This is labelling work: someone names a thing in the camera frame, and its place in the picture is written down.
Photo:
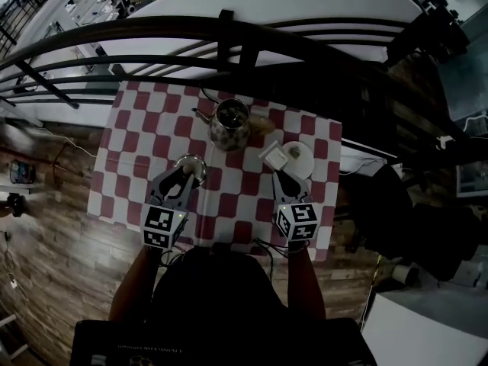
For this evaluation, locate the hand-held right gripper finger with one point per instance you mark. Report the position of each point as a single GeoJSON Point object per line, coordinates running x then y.
{"type": "Point", "coordinates": [301, 191]}
{"type": "Point", "coordinates": [278, 191]}

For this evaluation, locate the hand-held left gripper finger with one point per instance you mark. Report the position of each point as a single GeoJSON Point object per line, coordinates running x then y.
{"type": "Point", "coordinates": [158, 185]}
{"type": "Point", "coordinates": [189, 193]}

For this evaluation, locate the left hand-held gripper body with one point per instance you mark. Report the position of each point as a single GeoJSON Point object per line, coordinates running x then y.
{"type": "Point", "coordinates": [160, 219]}

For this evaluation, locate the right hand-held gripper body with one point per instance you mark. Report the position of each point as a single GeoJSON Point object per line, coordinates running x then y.
{"type": "Point", "coordinates": [301, 219]}

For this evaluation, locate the steel teapot lid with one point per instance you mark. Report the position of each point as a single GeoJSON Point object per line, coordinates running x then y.
{"type": "Point", "coordinates": [198, 164]}

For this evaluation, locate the white tea bag packet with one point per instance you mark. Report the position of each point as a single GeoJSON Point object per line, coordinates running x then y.
{"type": "Point", "coordinates": [276, 158]}

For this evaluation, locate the steel teapot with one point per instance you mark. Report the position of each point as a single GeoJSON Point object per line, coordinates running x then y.
{"type": "Point", "coordinates": [228, 135]}

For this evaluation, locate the person's right forearm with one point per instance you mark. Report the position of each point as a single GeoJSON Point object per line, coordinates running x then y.
{"type": "Point", "coordinates": [305, 284]}

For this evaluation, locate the person's left forearm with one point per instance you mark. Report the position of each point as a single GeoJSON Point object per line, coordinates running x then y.
{"type": "Point", "coordinates": [131, 288]}

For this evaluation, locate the white round plate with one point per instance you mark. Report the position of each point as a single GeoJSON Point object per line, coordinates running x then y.
{"type": "Point", "coordinates": [303, 164]}

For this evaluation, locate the red white checkered tablecloth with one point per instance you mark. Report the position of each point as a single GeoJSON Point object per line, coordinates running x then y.
{"type": "Point", "coordinates": [126, 189]}

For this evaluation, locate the person's black clothing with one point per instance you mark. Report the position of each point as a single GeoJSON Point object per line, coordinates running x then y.
{"type": "Point", "coordinates": [217, 288]}

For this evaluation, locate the paper cup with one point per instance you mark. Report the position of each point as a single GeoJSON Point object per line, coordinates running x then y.
{"type": "Point", "coordinates": [406, 273]}

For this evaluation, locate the black office chair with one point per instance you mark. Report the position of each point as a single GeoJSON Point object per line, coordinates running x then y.
{"type": "Point", "coordinates": [431, 235]}

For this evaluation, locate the small black device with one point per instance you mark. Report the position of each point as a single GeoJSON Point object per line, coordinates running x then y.
{"type": "Point", "coordinates": [15, 204]}

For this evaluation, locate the small white charger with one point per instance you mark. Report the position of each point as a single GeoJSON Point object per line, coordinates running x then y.
{"type": "Point", "coordinates": [13, 283]}

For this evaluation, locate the dark curved railing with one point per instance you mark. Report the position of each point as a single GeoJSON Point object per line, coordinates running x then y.
{"type": "Point", "coordinates": [114, 29]}

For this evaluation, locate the white framed glass panel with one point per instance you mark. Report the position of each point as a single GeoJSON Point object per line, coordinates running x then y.
{"type": "Point", "coordinates": [472, 179]}

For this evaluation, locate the white side table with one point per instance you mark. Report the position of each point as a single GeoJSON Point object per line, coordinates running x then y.
{"type": "Point", "coordinates": [427, 338]}

